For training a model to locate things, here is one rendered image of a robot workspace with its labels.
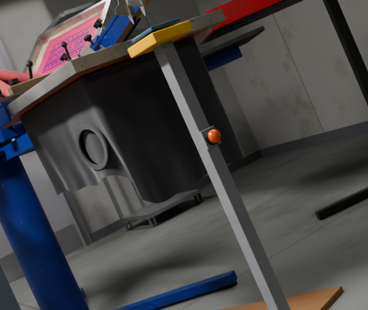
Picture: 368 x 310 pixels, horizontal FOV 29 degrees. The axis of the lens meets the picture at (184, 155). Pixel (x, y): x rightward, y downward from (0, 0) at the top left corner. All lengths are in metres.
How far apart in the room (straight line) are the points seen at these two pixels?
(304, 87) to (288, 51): 0.34
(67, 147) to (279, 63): 4.39
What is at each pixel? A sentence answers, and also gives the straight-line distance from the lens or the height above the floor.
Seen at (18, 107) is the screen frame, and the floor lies 0.96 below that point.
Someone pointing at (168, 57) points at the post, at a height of 0.89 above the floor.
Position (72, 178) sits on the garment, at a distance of 2.35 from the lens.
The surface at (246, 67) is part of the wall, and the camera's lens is 6.96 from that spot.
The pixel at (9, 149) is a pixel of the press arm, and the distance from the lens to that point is 3.12.
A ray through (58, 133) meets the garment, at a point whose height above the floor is 0.84.
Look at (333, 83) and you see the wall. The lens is 6.04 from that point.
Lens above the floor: 0.74
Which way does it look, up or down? 3 degrees down
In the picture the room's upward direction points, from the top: 24 degrees counter-clockwise
